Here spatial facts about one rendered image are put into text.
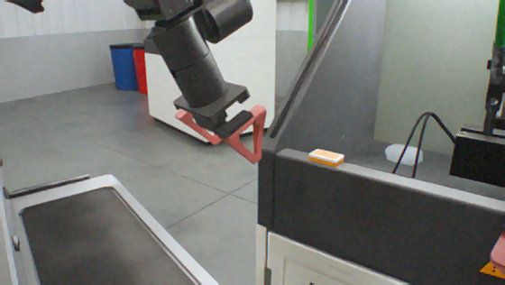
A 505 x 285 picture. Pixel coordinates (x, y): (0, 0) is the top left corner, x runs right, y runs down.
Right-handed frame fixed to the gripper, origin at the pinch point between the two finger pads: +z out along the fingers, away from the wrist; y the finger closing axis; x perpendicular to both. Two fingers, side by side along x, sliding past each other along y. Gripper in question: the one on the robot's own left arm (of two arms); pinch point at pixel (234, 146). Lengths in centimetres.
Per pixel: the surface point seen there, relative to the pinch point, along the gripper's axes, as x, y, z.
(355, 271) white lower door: -3.8, -12.7, 26.6
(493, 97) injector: -39.9, -19.9, 14.0
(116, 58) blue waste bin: -126, 579, 113
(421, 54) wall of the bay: -63, 7, 22
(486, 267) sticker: -12.0, -30.5, 21.0
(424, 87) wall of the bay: -60, 6, 30
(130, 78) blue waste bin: -125, 568, 151
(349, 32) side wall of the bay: -42.1, 11.6, 4.6
